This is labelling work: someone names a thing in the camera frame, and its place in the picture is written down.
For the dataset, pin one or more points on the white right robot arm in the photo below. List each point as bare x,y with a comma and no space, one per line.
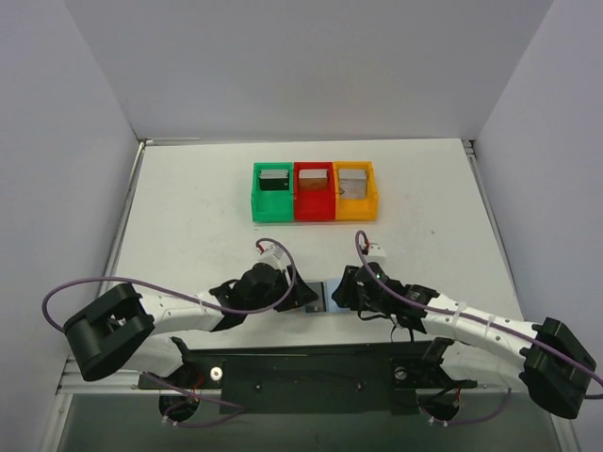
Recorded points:
545,360

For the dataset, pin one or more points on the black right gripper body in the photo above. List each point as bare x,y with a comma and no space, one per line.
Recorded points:
348,292

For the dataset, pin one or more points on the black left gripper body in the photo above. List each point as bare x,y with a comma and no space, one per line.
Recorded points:
292,290

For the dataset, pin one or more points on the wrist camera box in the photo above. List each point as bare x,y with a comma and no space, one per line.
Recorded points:
273,256
376,254

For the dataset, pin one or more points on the green plastic bin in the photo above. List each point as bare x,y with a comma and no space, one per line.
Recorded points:
272,206

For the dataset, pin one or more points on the beige leather card holder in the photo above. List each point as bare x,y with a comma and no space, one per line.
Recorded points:
332,308

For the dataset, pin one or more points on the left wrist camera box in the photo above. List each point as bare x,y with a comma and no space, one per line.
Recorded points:
273,256

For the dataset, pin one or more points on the red plastic bin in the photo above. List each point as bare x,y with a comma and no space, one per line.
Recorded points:
314,206

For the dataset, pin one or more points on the black cards in green bin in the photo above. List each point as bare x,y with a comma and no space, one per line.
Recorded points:
274,179

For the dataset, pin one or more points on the cards in yellow bin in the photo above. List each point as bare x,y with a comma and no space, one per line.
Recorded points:
352,184

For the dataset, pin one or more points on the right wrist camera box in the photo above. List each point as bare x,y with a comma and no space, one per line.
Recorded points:
376,254

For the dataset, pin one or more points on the yellow plastic bin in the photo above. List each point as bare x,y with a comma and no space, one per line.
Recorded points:
353,210

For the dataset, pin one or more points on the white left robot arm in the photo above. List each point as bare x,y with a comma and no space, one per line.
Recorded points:
124,329

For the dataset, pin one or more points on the cards in red bin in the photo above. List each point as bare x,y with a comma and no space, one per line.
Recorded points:
313,179

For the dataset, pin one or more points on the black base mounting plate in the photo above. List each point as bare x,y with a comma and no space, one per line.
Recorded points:
397,377

